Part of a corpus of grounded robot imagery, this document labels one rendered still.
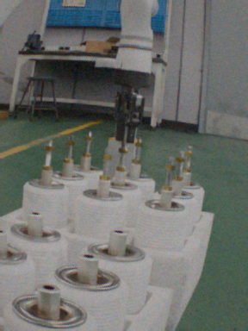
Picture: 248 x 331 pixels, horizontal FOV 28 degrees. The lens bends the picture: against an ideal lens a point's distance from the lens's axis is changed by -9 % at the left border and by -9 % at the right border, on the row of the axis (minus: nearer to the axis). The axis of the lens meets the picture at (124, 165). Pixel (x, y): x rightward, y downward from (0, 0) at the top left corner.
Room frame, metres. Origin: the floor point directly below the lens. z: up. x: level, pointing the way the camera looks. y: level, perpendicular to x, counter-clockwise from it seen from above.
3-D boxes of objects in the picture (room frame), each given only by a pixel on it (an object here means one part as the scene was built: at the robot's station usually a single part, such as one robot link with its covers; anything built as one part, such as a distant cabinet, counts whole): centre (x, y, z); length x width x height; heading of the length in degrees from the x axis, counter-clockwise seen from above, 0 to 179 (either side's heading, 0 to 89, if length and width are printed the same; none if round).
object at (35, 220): (0.68, 0.11, 0.26); 0.02 x 0.02 x 0.03
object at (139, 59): (1.09, 0.02, 0.52); 0.11 x 0.09 x 0.06; 106
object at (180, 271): (1.10, 0.00, 0.09); 0.39 x 0.39 x 0.18; 76
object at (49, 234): (0.68, 0.11, 0.25); 0.08 x 0.08 x 0.01
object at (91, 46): (5.74, 0.42, 0.87); 0.40 x 0.30 x 0.23; 68
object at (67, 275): (0.53, 0.03, 0.25); 0.08 x 0.08 x 0.01
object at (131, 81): (1.10, 0.00, 0.45); 0.08 x 0.08 x 0.09
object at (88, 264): (0.53, 0.03, 0.26); 0.02 x 0.02 x 0.03
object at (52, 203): (1.01, 0.15, 0.16); 0.10 x 0.10 x 0.18
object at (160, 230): (0.95, -0.08, 0.16); 0.10 x 0.10 x 0.18
